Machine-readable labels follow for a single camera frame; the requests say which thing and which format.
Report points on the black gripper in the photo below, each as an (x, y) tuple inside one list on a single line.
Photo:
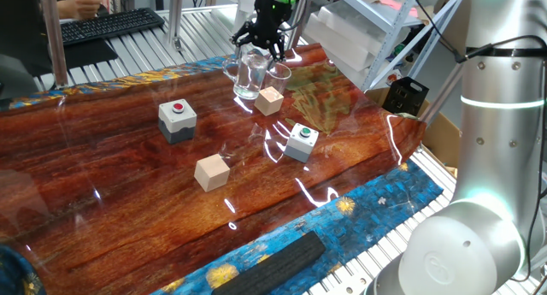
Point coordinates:
[(269, 17)]

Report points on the clear mug with water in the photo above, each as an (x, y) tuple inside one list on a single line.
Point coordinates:
[(250, 77)]

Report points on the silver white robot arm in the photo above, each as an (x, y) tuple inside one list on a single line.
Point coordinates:
[(500, 115)]

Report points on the clear empty plastic cup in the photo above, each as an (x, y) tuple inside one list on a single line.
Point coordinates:
[(282, 77)]

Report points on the person hand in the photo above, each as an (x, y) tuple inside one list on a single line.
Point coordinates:
[(79, 5)]

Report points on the light wooden cube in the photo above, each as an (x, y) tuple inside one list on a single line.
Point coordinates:
[(268, 102), (211, 173)]

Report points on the white foam boxes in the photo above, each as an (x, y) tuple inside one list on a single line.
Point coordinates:
[(342, 34)]

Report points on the black power adapter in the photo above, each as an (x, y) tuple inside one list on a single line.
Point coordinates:
[(159, 1)]

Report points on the green push button box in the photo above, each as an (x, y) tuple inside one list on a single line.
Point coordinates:
[(301, 143)]

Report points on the red push button box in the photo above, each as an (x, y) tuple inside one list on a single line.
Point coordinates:
[(177, 119)]

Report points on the white metal shelf rack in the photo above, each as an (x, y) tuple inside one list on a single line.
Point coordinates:
[(386, 47)]

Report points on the small green object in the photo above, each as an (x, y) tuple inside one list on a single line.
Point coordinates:
[(398, 49)]

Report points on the small red white object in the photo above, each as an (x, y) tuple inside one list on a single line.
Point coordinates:
[(394, 78)]

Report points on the pink paper sheet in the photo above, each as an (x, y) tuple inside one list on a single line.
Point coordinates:
[(395, 5)]

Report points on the black plastic crate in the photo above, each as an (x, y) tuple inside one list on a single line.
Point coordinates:
[(404, 96)]

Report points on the black computer keyboard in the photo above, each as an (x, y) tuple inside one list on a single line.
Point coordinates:
[(107, 25)]

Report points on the black desk mat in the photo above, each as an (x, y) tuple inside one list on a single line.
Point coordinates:
[(92, 53)]

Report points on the brown wooden panel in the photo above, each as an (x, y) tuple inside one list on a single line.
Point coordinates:
[(453, 17)]

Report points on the glossy wood grain mat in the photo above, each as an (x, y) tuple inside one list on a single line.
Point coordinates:
[(128, 201)]

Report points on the black foam bar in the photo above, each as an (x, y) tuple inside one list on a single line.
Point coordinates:
[(273, 265)]

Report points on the black computer monitor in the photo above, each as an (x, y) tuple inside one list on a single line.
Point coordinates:
[(21, 21)]

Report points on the aluminium frame post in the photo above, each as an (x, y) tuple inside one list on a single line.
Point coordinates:
[(175, 17), (53, 34)]

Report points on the aluminium frame beam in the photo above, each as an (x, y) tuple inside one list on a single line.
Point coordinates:
[(440, 96)]

